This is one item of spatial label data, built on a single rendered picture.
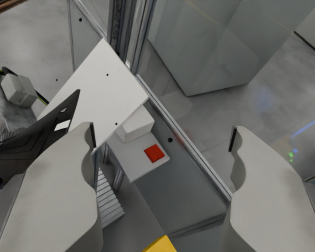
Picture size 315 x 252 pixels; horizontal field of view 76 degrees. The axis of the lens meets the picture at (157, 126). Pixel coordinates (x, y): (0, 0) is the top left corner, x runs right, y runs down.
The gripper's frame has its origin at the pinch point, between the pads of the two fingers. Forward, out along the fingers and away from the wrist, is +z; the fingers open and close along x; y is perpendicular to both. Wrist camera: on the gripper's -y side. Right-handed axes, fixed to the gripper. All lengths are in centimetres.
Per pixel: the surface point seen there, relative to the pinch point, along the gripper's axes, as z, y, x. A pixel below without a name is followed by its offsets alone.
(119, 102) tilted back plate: 42.7, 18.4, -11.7
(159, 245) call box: 23, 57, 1
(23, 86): 57, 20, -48
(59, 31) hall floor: 276, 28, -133
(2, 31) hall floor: 245, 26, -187
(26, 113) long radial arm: 52, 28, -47
